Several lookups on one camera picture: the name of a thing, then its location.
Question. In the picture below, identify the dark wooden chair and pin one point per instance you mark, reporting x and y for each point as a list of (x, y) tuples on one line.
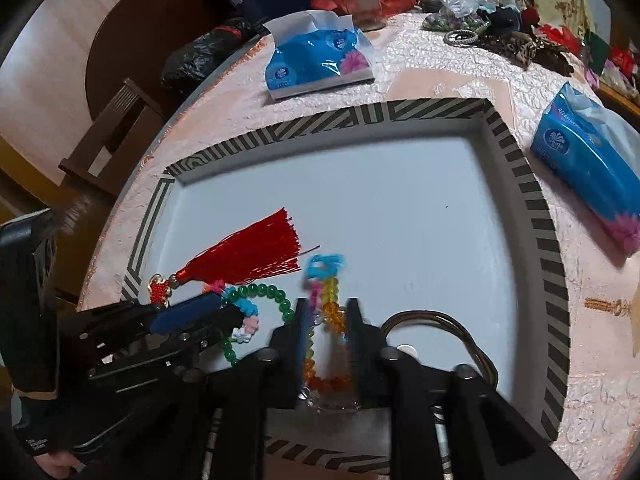
[(100, 155)]

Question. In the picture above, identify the pile of hair accessories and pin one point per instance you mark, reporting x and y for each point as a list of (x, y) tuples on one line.
[(505, 35)]

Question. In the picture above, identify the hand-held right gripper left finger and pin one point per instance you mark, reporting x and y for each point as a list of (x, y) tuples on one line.
[(302, 340)]

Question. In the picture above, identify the red tassel knot ornament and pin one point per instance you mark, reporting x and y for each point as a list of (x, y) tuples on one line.
[(250, 255)]

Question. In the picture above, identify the fan-shaped pendant with tassel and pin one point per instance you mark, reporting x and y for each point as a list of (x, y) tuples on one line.
[(620, 306)]

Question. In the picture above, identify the person's left hand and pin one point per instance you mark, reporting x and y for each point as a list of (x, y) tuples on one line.
[(55, 465)]

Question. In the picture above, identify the blue tissue pack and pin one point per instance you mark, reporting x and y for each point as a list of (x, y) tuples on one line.
[(310, 60), (585, 160)]

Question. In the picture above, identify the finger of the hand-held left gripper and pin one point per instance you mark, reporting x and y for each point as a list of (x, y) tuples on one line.
[(185, 312), (220, 325)]

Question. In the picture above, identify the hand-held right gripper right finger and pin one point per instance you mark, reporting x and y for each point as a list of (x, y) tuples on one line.
[(354, 340)]

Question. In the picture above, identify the black plastic bag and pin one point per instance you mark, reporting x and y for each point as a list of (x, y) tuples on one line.
[(200, 55)]

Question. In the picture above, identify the striped cardboard box tray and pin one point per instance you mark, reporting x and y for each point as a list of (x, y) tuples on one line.
[(400, 210)]

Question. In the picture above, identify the round brown wooden board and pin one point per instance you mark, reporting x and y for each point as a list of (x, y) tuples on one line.
[(140, 25)]

